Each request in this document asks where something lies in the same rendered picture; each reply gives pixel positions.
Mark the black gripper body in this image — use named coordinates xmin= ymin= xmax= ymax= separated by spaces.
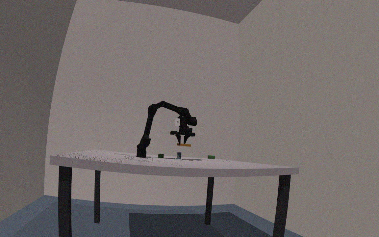
xmin=170 ymin=124 xmax=195 ymax=137

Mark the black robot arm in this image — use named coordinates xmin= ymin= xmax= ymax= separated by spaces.
xmin=137 ymin=101 xmax=197 ymax=158

